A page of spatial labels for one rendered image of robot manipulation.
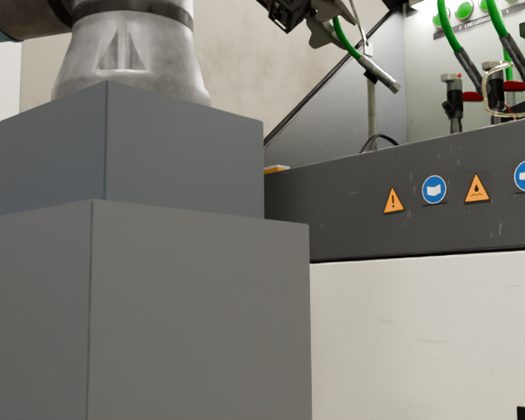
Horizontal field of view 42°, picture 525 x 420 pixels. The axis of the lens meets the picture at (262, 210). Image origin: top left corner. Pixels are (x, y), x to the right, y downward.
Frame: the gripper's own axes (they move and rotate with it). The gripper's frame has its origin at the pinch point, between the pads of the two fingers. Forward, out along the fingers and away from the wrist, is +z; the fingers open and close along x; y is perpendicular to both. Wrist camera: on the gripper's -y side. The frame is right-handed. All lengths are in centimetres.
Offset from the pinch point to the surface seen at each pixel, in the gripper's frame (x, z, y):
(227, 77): -247, -108, -89
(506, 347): 23, 52, 35
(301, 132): -19.7, 3.3, 12.4
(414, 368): 12, 47, 42
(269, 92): -271, -93, -112
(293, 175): 0.2, 13.0, 28.6
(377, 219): 11.9, 28.8, 29.4
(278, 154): -17.3, 4.3, 20.4
